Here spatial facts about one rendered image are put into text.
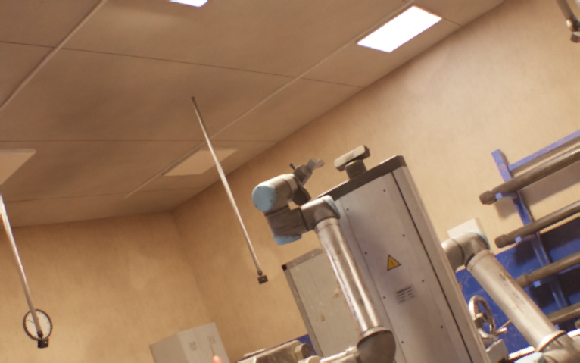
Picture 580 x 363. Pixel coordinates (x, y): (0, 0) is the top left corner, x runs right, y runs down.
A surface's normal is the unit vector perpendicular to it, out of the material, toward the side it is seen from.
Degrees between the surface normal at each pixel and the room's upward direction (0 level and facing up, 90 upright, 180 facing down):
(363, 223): 90
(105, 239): 90
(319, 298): 90
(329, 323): 90
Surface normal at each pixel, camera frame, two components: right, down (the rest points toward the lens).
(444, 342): -0.54, 0.01
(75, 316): 0.72, -0.42
